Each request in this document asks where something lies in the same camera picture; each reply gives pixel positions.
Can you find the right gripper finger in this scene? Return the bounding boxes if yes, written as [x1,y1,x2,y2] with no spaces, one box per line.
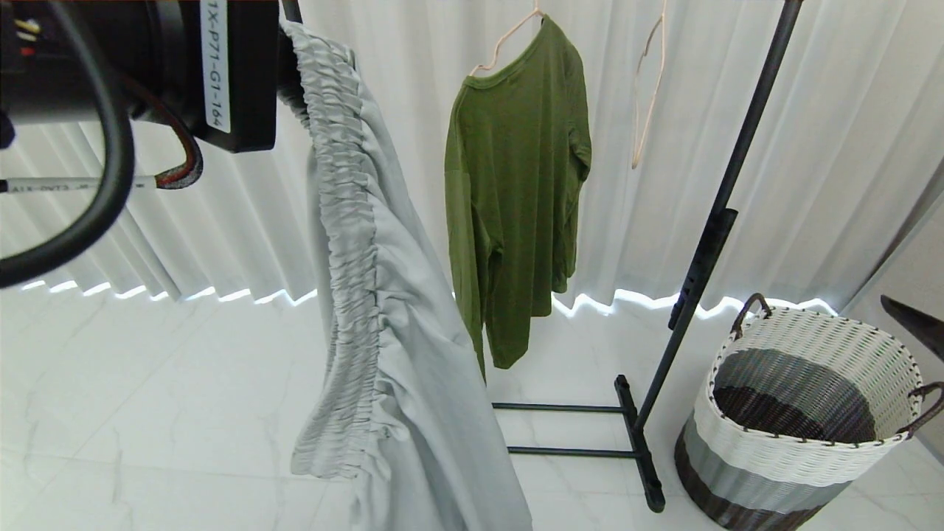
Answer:
[881,296,944,341]

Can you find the white curtain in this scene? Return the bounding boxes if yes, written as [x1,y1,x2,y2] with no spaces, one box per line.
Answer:
[0,0,944,318]

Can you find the pink clothes hanger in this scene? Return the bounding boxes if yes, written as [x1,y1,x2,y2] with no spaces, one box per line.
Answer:
[470,0,546,78]
[631,0,668,170]

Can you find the green printed shirt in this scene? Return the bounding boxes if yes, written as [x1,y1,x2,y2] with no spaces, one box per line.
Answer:
[444,15,593,381]

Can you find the white laundry basket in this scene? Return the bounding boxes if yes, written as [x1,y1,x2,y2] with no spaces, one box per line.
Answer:
[673,294,944,531]

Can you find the pale grey shorts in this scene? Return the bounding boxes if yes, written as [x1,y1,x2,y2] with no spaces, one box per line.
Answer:
[279,18,533,531]

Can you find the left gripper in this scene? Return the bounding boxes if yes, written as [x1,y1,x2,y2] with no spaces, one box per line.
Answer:
[0,0,281,154]

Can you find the black clothes rack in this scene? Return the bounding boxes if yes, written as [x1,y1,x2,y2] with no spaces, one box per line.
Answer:
[280,0,805,513]

